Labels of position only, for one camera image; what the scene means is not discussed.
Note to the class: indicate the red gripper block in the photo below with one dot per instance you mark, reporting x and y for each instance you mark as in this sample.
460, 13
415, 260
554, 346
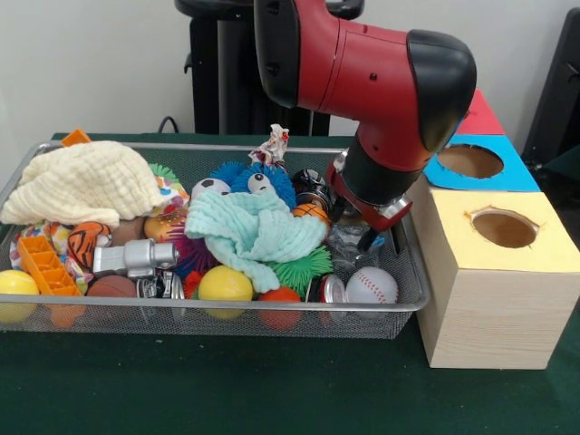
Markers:
376, 217

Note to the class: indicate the crushed clear plastic bottle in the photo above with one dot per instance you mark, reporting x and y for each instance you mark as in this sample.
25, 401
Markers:
346, 244

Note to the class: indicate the mint green waffle cloth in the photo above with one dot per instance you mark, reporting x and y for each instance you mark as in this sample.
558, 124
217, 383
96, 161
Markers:
244, 226

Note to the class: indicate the cream waffle cloth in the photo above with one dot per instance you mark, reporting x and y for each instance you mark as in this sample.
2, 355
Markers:
81, 181

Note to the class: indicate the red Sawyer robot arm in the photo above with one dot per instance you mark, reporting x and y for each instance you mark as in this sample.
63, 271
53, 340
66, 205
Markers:
362, 81

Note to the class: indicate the wooden box with three holes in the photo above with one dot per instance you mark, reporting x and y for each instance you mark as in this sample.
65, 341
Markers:
498, 308

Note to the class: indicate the shallow clear mesh bin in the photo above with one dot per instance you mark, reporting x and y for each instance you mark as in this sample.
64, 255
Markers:
181, 319

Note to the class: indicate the small orange basketball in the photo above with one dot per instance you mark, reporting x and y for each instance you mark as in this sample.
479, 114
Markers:
312, 212

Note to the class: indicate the white toy baseball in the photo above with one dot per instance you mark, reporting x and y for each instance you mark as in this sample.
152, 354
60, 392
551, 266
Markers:
371, 286

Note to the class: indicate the crushed red can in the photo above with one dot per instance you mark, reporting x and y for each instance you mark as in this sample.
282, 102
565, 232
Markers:
328, 290

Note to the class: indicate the plain orange ball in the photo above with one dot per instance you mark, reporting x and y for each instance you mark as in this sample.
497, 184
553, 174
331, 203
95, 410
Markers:
280, 296

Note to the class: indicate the yellow ball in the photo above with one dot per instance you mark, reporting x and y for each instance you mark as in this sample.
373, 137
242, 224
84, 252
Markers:
18, 285
225, 283

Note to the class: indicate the dark green tablecloth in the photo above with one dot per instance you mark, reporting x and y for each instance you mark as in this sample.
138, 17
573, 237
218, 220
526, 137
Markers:
272, 385

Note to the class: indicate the silver plastic toy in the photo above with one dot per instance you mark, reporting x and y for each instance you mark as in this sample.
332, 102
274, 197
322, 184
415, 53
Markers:
136, 258

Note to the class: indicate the black chair back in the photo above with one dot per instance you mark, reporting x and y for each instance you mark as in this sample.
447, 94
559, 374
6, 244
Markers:
562, 90

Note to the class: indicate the long orange toy brick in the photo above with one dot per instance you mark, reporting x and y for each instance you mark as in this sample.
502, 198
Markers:
45, 267

